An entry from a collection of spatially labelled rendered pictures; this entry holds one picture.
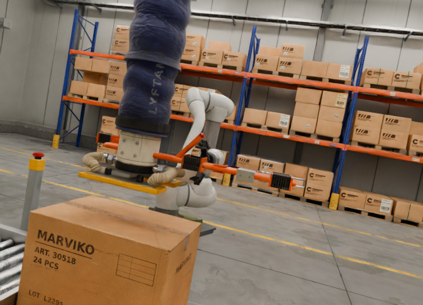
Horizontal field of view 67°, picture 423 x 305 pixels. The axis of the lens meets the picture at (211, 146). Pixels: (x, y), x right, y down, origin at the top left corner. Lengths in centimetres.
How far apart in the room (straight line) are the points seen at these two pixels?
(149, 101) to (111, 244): 55
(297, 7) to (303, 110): 338
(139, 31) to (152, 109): 30
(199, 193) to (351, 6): 897
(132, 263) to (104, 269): 12
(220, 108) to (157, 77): 82
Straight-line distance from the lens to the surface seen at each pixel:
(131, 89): 131
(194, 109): 190
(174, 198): 203
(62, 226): 138
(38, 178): 233
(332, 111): 841
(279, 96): 973
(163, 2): 134
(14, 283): 180
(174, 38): 132
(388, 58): 1021
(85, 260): 135
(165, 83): 131
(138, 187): 124
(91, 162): 136
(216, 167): 125
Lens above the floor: 138
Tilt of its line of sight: 3 degrees down
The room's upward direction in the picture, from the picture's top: 10 degrees clockwise
